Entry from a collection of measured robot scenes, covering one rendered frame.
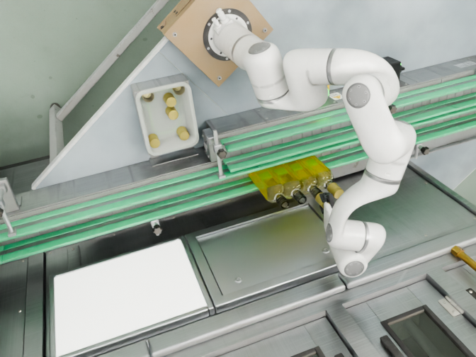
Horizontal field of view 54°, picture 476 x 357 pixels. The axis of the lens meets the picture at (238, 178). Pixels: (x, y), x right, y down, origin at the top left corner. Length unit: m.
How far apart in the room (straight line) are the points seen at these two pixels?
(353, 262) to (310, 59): 0.50
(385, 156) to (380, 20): 0.89
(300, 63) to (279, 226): 0.61
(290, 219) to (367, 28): 0.74
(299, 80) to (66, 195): 0.83
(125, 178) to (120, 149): 0.11
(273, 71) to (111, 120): 0.61
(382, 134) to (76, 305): 0.94
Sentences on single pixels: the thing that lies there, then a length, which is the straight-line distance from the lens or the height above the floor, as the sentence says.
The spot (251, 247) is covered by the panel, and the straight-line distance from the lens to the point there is 1.46.
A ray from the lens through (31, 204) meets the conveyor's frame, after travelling 1.57.
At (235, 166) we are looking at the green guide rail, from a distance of 1.49.
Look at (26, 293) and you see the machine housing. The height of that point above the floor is 0.98.
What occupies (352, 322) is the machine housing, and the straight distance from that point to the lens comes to 1.28.
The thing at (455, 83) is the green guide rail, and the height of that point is 0.91.
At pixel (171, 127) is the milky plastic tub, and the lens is 1.58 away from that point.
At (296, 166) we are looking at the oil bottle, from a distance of 1.54.
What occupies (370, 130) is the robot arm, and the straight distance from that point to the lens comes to 1.00.
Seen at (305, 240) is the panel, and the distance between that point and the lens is 1.47.
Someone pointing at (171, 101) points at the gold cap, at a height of 0.81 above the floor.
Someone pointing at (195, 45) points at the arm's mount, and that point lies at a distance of 1.43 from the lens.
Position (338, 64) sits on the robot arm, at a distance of 1.08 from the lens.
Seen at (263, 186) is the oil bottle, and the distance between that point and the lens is 1.46.
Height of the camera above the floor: 2.19
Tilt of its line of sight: 54 degrees down
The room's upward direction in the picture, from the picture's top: 145 degrees clockwise
